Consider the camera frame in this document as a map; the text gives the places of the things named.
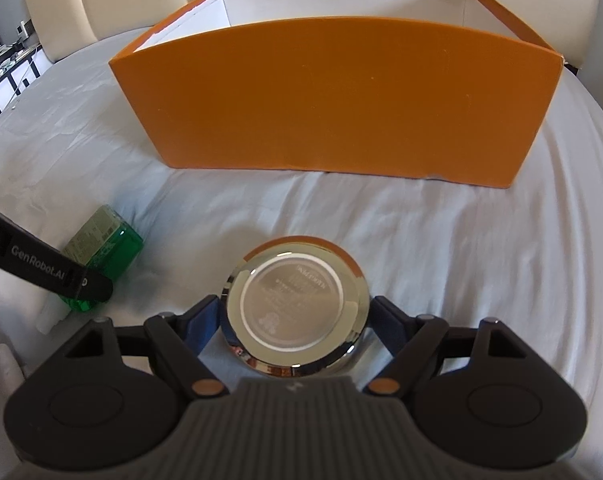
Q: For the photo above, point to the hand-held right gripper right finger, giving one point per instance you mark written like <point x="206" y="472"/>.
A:
<point x="387" y="321"/>

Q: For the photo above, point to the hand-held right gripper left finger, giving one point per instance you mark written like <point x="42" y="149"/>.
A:
<point x="201" y="321"/>

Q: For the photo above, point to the green glass bottle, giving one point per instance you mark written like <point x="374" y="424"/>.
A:
<point x="106" y="245"/>

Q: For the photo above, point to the round silver tin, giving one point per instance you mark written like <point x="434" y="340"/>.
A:
<point x="296" y="310"/>

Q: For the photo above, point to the white cluttered side table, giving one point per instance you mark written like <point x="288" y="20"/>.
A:
<point x="6" y="75"/>

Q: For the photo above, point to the orange cardboard box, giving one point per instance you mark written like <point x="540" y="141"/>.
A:
<point x="331" y="110"/>

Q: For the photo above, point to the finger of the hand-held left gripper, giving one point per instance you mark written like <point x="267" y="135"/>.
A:
<point x="41" y="265"/>

